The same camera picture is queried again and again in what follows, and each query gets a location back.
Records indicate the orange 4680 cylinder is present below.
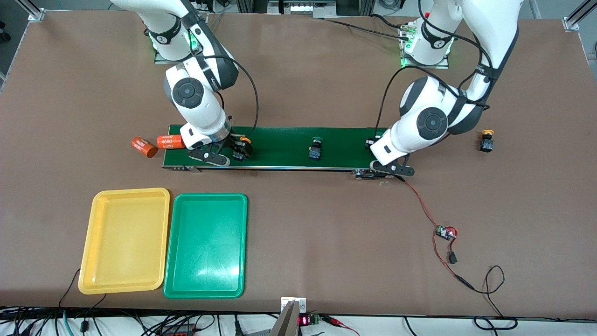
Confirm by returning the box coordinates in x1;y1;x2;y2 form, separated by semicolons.
156;134;187;150
131;136;159;159

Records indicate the green conveyor belt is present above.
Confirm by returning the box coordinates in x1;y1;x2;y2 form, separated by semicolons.
162;125;397;180

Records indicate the green plastic tray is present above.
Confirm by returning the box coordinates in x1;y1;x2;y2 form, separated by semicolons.
163;193;248;299

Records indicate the yellow plastic tray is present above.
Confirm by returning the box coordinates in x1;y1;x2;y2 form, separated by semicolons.
78;188;171;295

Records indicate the white lit device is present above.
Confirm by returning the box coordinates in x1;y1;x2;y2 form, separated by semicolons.
268;0;337;18

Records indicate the grey metal pole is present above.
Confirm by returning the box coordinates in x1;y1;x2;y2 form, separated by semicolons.
269;301;301;336

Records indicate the red clip lead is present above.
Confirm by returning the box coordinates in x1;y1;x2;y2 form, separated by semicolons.
322;315;360;336

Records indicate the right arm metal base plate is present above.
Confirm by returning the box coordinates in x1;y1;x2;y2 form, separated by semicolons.
154;13;208;65

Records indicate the black table cable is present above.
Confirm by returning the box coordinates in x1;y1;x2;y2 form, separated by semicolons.
322;18;411;41
371;14;407;29

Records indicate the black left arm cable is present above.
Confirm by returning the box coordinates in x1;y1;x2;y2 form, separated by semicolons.
375;0;495;133

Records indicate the red black motor wire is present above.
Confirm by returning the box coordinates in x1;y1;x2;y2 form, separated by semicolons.
402;177;441;230

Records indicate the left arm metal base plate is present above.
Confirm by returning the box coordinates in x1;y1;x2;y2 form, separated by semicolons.
400;22;451;70

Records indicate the thin black cable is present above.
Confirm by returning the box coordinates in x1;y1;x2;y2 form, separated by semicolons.
58;268;108;308

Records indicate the aluminium frame profile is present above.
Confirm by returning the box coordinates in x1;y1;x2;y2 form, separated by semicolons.
562;0;597;32
14;0;46;21

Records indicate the red black power wire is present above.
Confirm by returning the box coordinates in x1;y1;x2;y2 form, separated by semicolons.
432;235;477;293

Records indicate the black power cable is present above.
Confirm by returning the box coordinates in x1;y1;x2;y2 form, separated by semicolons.
473;265;519;331

